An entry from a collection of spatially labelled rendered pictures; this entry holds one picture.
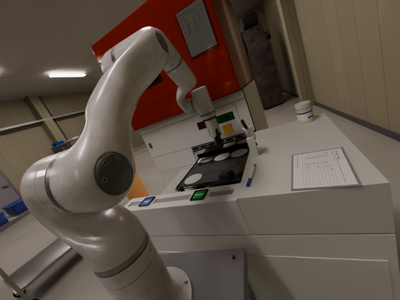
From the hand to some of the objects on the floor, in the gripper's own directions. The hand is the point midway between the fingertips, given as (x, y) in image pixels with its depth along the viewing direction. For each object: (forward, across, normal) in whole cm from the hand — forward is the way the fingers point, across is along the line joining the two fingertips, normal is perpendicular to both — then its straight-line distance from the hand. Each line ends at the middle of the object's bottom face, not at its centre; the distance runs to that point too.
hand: (219, 143), depth 101 cm
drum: (+100, +211, +118) cm, 262 cm away
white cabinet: (+100, -15, +6) cm, 101 cm away
